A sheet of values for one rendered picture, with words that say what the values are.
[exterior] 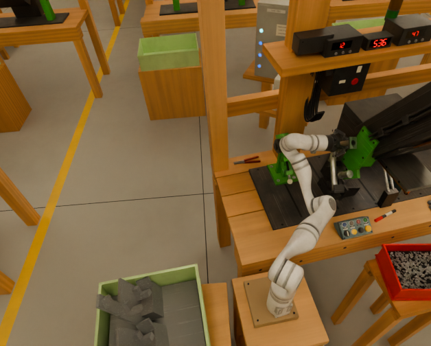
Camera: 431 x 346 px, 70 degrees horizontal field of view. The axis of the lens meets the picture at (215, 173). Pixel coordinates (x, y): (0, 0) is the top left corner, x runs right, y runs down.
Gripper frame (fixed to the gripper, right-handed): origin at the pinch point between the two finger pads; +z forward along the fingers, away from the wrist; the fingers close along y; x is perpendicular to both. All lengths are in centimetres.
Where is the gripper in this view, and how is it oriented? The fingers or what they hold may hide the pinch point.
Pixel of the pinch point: (348, 143)
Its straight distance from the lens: 157.8
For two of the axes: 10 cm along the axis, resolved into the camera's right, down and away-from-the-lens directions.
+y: -0.2, -10.0, -0.1
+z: 9.6, -0.2, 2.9
